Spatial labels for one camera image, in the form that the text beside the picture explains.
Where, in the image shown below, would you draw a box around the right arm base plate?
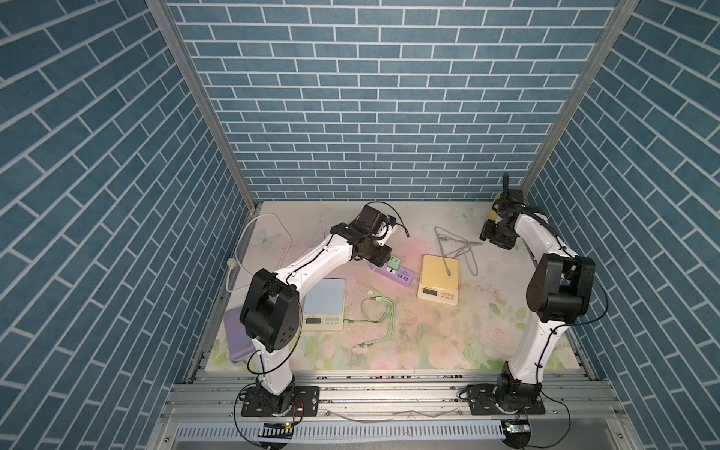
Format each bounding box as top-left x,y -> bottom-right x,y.
457,384 -> 546,416

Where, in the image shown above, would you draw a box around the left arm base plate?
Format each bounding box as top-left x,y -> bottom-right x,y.
240,384 -> 320,417

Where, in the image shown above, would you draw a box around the yellow electronic scale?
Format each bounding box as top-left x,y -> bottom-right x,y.
417,255 -> 459,306

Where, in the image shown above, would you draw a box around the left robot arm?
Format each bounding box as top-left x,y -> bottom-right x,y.
239,202 -> 407,416

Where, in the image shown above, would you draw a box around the purple case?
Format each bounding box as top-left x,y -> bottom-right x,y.
223,307 -> 256,363

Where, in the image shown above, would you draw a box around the green charger adapter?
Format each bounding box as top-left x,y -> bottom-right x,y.
387,257 -> 401,271

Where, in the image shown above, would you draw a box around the blue electronic scale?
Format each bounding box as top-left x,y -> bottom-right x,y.
303,279 -> 346,332

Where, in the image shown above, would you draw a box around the green charging cable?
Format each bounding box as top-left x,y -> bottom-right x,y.
341,291 -> 398,350

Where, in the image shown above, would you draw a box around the yellow pen cup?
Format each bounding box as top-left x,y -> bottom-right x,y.
487,193 -> 506,222

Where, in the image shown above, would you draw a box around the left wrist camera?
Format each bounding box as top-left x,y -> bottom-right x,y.
375,216 -> 398,239

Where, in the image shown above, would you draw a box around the purple power strip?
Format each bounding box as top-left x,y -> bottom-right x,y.
370,264 -> 414,287

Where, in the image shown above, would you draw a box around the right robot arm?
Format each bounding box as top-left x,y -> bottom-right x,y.
469,187 -> 596,416

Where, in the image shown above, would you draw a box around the white power strip cable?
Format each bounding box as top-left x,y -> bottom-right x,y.
223,213 -> 339,296

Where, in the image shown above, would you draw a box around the aluminium rail frame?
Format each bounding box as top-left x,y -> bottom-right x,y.
149,371 -> 641,449

